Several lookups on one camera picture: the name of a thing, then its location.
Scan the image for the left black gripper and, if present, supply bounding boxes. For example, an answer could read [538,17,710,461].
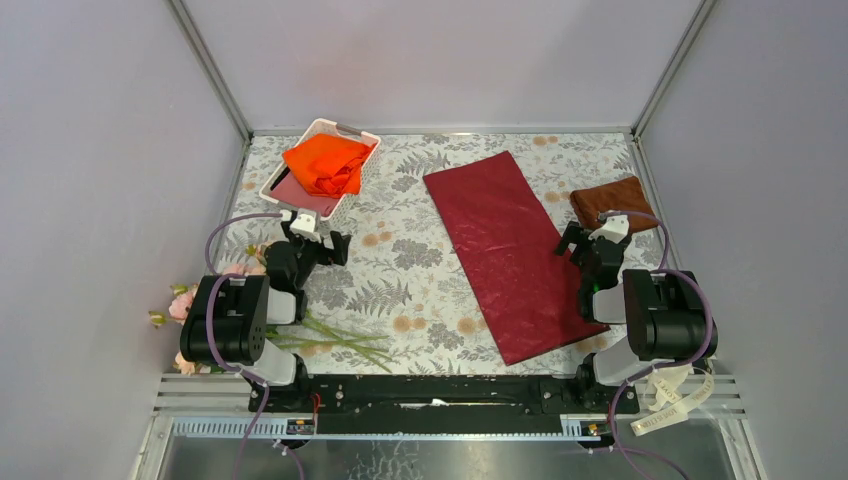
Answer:
[280,222,350,290]

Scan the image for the dark red wrapping paper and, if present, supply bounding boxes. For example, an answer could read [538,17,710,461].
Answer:
[423,151,608,365]

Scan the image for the pink fake flower bunch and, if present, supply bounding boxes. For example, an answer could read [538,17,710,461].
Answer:
[148,242,391,373]

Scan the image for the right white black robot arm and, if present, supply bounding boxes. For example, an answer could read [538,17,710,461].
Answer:
[555,215,718,412]

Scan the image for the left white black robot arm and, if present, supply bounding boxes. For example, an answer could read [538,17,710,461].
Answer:
[179,231,351,411]

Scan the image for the brown folded cloth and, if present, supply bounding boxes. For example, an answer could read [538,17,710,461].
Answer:
[569,176,654,230]

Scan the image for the pink paper sheet in basket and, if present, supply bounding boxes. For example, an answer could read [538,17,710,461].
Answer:
[270,169,339,217]

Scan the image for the floral patterned table mat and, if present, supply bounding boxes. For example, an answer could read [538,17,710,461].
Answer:
[188,132,697,377]

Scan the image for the orange folded cloth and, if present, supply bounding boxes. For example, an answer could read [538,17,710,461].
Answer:
[282,133,374,199]

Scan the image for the white plastic basket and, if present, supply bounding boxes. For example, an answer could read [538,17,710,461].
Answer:
[259,118,381,221]

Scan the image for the cream printed ribbon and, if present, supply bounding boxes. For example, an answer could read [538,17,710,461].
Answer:
[630,365,715,437]

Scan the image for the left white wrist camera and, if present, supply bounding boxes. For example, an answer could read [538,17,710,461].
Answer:
[288,209,322,243]

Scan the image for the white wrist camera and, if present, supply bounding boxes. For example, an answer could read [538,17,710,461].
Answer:
[588,215,630,244]
[288,209,322,243]

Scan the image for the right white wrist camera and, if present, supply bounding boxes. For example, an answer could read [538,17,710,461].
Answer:
[588,215,630,244]

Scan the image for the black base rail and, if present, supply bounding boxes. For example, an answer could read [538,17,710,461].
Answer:
[248,371,640,435]

